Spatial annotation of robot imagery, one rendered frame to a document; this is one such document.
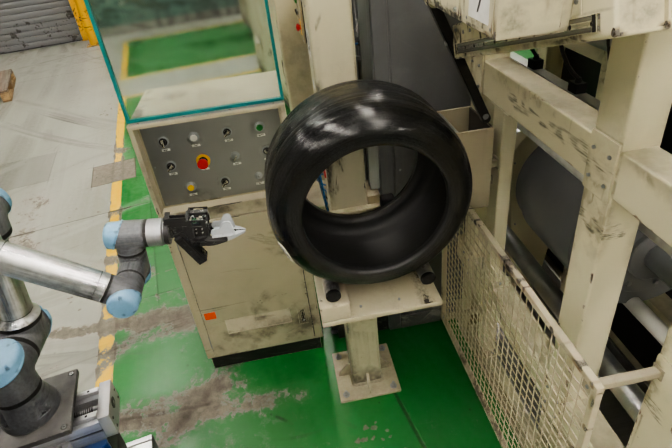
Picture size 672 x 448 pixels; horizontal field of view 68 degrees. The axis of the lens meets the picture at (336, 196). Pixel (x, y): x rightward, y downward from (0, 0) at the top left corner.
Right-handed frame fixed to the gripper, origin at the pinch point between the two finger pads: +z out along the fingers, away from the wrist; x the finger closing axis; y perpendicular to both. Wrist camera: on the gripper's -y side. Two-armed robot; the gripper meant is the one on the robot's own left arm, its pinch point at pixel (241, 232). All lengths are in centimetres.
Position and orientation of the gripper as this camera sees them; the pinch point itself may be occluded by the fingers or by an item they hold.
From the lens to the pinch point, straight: 140.4
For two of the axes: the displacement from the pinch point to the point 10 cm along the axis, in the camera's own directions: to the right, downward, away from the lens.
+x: -1.5, -5.1, 8.5
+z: 9.9, -0.6, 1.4
